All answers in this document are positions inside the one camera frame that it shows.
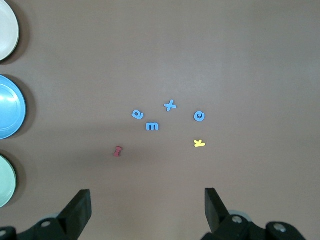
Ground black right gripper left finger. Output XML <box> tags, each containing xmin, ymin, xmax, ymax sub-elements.
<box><xmin>0</xmin><ymin>189</ymin><xmax>92</xmax><ymax>240</ymax></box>

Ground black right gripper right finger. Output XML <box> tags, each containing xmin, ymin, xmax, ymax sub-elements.
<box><xmin>201</xmin><ymin>187</ymin><xmax>308</xmax><ymax>240</ymax></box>

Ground blue foam letter e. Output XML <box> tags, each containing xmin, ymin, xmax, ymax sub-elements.
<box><xmin>193</xmin><ymin>110</ymin><xmax>207</xmax><ymax>123</ymax></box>

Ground blue foam letter m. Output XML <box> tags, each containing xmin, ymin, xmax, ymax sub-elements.
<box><xmin>145</xmin><ymin>121</ymin><xmax>159</xmax><ymax>132</ymax></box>

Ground blue foam letter x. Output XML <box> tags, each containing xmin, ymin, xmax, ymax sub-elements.
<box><xmin>164</xmin><ymin>99</ymin><xmax>178</xmax><ymax>112</ymax></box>

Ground blue foam letter a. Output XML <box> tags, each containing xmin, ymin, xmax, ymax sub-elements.
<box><xmin>131</xmin><ymin>109</ymin><xmax>145</xmax><ymax>121</ymax></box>

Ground pale green round plate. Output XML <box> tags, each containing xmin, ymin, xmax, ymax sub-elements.
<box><xmin>0</xmin><ymin>153</ymin><xmax>18</xmax><ymax>208</ymax></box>

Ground blue round plate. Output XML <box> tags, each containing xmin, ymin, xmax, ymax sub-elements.
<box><xmin>0</xmin><ymin>74</ymin><xmax>27</xmax><ymax>140</ymax></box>

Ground cream round plate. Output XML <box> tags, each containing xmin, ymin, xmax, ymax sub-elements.
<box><xmin>0</xmin><ymin>0</ymin><xmax>20</xmax><ymax>62</ymax></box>

